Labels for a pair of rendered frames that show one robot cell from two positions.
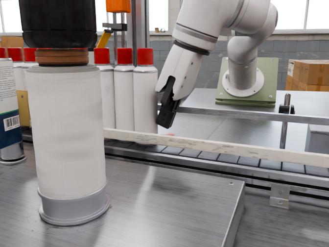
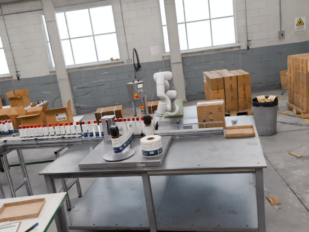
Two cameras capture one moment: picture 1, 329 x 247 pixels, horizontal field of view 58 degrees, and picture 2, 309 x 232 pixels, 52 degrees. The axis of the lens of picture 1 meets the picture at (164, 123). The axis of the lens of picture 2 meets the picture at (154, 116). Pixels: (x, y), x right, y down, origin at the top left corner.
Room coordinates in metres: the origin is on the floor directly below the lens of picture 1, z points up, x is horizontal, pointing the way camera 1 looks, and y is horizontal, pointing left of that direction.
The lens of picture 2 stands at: (-2.81, 0.50, 2.00)
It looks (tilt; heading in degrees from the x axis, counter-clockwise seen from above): 15 degrees down; 352
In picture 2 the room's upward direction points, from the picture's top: 8 degrees counter-clockwise
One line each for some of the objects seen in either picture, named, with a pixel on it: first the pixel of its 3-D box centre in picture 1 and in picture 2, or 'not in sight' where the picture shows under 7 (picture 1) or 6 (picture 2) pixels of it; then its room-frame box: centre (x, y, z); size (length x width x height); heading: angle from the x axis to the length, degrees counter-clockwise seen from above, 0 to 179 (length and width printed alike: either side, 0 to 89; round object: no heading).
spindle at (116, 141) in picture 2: not in sight; (116, 140); (0.15, 0.47, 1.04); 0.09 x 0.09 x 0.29
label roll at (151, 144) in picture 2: not in sight; (151, 145); (0.04, 0.15, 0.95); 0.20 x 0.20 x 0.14
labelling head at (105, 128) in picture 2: not in sight; (110, 127); (0.72, 0.51, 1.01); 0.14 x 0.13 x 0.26; 68
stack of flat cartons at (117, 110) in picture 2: not in sight; (110, 115); (4.89, 0.47, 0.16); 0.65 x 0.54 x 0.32; 83
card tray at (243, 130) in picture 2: not in sight; (239, 130); (0.26, -0.84, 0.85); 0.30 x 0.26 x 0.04; 68
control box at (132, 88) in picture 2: not in sight; (135, 90); (0.76, 0.15, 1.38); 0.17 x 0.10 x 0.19; 123
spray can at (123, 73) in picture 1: (126, 95); not in sight; (0.65, 0.08, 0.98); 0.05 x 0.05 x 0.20
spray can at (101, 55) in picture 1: (104, 94); (143, 125); (0.66, 0.14, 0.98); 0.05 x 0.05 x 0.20
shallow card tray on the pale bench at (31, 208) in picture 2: not in sight; (20, 210); (-0.45, 1.29, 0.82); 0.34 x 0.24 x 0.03; 84
